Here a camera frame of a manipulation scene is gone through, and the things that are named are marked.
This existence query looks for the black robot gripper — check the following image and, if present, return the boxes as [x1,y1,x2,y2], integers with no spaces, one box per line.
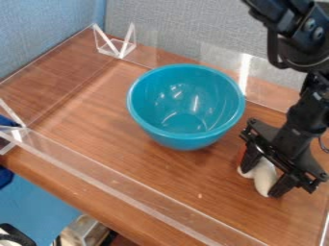
[241,118,329,198]

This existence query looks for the brown and white plush mushroom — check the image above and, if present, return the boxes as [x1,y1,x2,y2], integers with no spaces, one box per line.
[237,158,278,197]

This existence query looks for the blue plastic bowl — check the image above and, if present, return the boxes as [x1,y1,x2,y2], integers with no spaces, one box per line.
[126,63,246,151]

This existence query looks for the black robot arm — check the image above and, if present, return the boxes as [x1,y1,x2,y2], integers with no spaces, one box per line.
[241,0,329,197]

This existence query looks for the grey metal table leg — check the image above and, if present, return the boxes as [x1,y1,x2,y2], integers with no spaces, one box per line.
[51,214,110,246]

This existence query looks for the clear acrylic front barrier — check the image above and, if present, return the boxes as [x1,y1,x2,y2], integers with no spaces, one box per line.
[0,99,267,246]

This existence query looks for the black object bottom left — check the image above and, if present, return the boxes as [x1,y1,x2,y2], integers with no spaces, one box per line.
[0,223,37,246]

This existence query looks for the blue cloth at left edge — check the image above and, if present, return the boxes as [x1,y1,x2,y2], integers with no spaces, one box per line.
[0,114,21,189]

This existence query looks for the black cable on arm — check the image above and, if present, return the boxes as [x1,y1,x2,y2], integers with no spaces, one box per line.
[266,18,329,73]

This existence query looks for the clear acrylic corner bracket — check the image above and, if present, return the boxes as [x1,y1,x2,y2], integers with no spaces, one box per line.
[91,23,136,59]

